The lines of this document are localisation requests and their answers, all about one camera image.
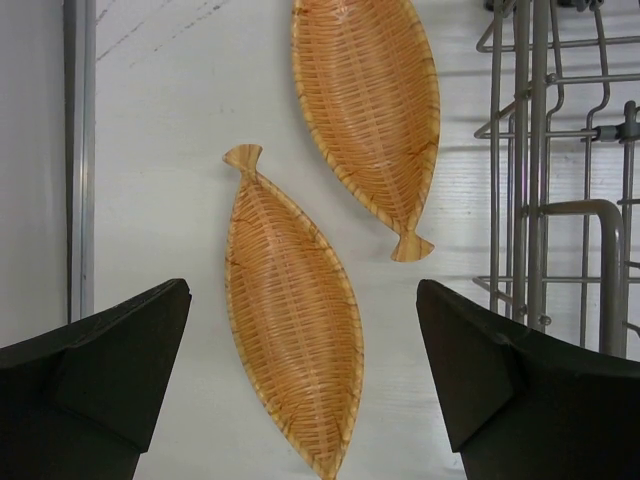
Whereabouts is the fish-shaped woven plate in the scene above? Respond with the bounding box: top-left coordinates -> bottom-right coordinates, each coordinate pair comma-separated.
291,1 -> 441,262
223,144 -> 364,479

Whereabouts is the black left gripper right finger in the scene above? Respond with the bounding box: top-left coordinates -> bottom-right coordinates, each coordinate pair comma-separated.
416,280 -> 639,480

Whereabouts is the far fish-shaped woven plate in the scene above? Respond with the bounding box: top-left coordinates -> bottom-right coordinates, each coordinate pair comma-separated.
291,1 -> 441,262

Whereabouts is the grey wire dish rack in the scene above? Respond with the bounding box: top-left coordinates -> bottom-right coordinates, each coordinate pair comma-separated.
474,1 -> 639,360

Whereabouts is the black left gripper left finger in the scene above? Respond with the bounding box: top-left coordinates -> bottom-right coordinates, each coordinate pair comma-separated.
1,278 -> 191,479

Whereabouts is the aluminium table edge rail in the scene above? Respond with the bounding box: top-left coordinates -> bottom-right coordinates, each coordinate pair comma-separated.
63,0 -> 96,322

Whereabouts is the near fish-shaped woven plate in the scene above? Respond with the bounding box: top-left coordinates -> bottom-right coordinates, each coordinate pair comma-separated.
223,144 -> 364,479

